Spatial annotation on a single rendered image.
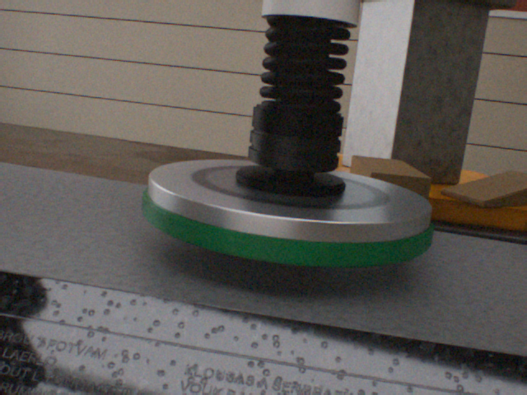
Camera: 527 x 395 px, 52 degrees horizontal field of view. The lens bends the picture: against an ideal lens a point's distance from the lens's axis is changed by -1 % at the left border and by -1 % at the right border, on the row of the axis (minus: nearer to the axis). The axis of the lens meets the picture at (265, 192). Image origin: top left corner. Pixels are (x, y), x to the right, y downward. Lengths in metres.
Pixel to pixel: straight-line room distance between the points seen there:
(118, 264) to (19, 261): 0.06
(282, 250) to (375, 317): 0.07
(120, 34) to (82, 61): 0.64
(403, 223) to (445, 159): 0.86
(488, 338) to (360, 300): 0.08
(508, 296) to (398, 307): 0.10
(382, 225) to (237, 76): 6.38
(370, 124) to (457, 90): 0.19
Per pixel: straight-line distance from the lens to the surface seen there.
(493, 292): 0.44
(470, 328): 0.36
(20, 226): 0.47
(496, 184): 1.12
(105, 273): 0.37
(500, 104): 6.53
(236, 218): 0.32
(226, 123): 6.74
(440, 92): 1.17
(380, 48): 1.19
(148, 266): 0.39
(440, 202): 1.03
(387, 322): 0.34
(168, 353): 0.33
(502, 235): 1.02
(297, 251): 0.32
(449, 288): 0.42
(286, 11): 0.38
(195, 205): 0.34
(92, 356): 0.34
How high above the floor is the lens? 0.96
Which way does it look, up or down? 12 degrees down
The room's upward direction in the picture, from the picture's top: 6 degrees clockwise
